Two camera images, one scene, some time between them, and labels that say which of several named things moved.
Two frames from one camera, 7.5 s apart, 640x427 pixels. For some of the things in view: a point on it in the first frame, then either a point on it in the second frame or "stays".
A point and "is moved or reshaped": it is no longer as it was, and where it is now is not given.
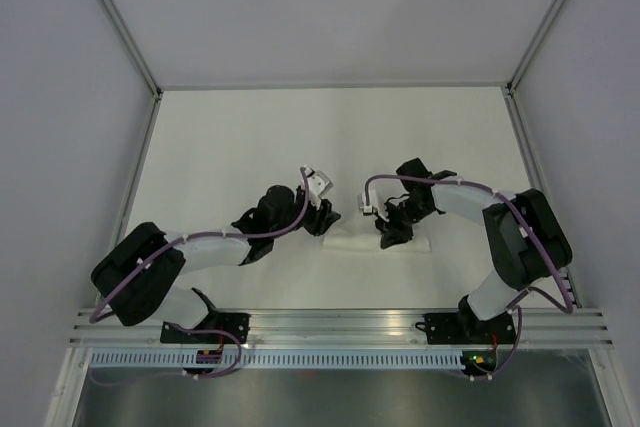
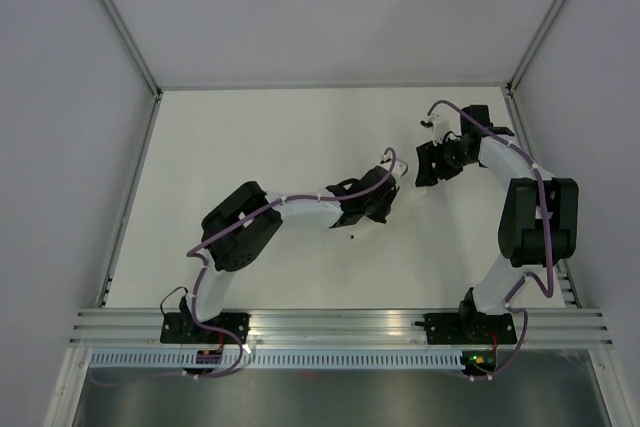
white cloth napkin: (363, 237) is moved or reshaped
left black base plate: (236, 323) stays
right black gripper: (392, 233) -> (427, 154)
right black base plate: (467, 329) stays
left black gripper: (322, 217) -> (380, 216)
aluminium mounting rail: (351, 328) stays
